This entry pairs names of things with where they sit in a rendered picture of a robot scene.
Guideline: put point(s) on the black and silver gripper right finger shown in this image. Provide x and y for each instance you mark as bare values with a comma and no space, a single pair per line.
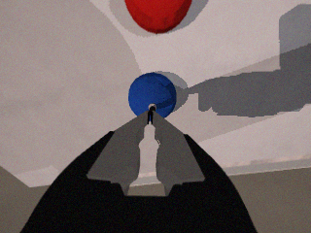
181,160

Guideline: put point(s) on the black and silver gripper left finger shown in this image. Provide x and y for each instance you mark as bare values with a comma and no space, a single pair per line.
114,158

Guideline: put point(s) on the blue bell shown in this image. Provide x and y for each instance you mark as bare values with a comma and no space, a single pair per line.
152,92

